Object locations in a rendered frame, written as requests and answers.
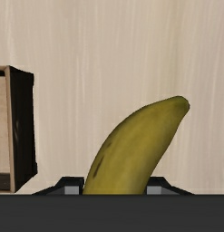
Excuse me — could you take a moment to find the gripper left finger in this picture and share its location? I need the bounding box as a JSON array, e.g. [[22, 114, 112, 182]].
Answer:
[[32, 176, 85, 196]]

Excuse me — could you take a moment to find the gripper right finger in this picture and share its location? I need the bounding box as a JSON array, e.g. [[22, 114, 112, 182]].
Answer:
[[145, 176, 194, 196]]

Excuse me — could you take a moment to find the yellow-green banana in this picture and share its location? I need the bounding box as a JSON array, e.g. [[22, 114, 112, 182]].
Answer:
[[82, 95, 190, 196]]

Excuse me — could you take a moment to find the wooden box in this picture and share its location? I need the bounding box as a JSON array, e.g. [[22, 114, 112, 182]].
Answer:
[[0, 65, 38, 194]]

